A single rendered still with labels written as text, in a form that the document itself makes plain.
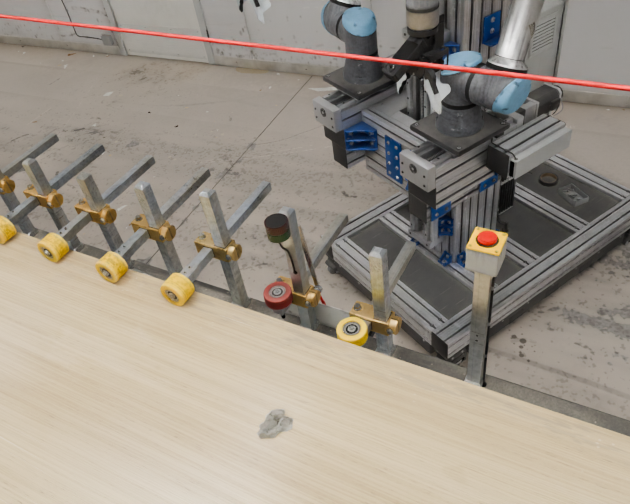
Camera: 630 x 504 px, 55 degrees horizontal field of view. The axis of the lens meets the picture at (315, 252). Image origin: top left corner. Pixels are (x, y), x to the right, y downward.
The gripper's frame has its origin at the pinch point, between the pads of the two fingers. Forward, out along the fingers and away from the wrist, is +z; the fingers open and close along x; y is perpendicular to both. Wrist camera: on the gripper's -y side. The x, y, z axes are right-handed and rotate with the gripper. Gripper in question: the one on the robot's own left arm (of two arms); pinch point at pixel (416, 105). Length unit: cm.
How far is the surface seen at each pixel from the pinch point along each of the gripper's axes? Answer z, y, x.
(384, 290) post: 33.4, -28.0, -18.5
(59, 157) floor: 132, -60, 296
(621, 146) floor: 132, 196, 51
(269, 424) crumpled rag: 40, -70, -28
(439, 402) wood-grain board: 42, -36, -47
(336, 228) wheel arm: 46, -16, 21
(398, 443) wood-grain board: 42, -50, -49
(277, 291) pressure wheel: 41, -46, 6
